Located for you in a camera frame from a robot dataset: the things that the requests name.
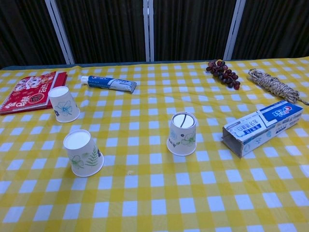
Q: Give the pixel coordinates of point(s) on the paper cup black line bottom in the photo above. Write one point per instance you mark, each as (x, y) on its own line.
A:
(181, 140)

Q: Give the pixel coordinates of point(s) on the paper cup blue flower print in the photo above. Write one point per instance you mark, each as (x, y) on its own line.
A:
(65, 108)

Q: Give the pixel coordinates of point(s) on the paper cup green fern print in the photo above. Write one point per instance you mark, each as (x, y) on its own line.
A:
(82, 157)

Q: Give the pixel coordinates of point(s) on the blue white toothpaste tube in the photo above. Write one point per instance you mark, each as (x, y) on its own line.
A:
(108, 82)

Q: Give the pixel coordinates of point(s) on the yellow white checked tablecloth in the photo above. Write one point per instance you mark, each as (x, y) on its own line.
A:
(144, 193)

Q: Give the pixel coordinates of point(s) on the dark red grape bunch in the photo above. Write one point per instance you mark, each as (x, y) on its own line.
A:
(223, 72)

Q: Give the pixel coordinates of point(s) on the black pleated partition panel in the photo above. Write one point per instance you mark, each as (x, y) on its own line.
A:
(193, 29)
(24, 31)
(277, 29)
(103, 29)

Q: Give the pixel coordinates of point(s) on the blue white toothpaste box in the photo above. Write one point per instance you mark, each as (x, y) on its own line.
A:
(260, 128)

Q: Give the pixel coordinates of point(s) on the red spiral desk calendar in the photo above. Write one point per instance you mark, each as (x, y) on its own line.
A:
(29, 96)

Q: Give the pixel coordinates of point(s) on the white partition frame post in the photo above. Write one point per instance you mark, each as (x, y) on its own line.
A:
(233, 29)
(148, 29)
(60, 31)

